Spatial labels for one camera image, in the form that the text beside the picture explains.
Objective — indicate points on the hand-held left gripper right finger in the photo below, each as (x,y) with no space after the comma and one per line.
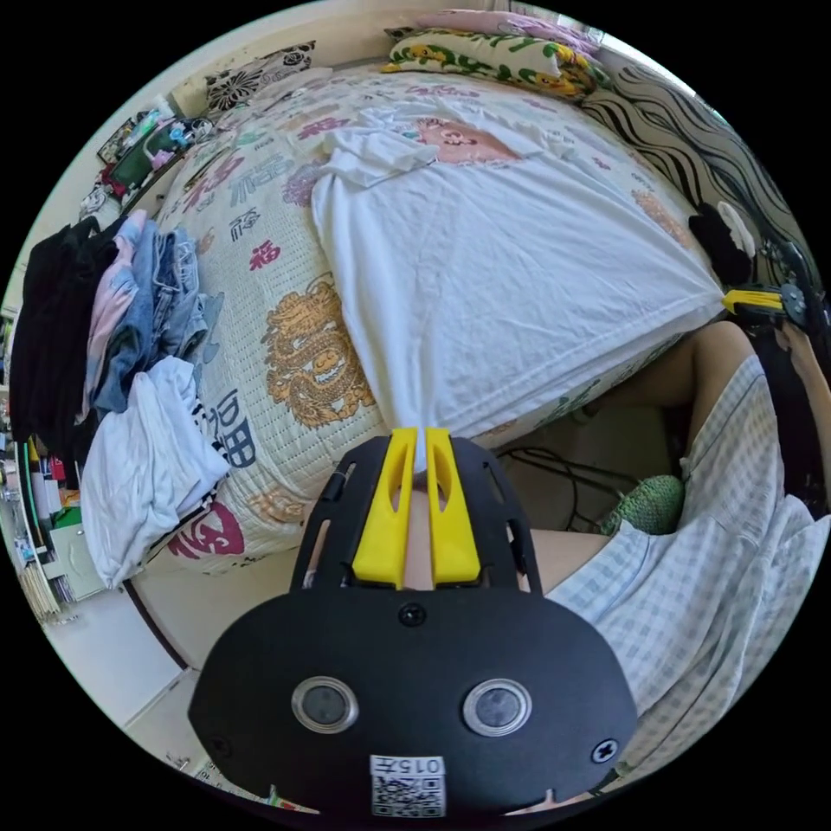
(454,532)

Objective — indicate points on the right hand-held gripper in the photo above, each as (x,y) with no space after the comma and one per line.
(800,295)

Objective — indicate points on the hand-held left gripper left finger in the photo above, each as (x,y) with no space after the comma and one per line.
(383,519)

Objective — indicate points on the white t-shirt with pink print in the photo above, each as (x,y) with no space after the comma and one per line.
(493,273)

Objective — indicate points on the person's right hand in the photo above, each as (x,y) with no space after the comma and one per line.
(797,341)

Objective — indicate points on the black and white soft toy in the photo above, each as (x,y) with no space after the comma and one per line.
(717,240)

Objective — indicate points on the black wavy striped curtain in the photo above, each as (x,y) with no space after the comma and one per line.
(688,136)

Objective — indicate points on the person's body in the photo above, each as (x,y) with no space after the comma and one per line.
(701,558)

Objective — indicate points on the bed with printed quilt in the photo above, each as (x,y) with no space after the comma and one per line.
(286,273)

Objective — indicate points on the pile of clothes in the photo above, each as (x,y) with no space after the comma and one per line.
(130,363)

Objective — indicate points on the shelf with books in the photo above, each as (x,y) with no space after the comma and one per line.
(39,506)

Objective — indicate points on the yellow and green printed pillow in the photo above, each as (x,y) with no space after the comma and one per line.
(480,61)

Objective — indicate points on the pink printed pillow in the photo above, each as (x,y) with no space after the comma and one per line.
(506,26)

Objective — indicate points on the cluttered bedside table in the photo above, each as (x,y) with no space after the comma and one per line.
(143,156)

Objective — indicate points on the black and white flowered cushion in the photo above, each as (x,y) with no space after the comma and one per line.
(260,71)

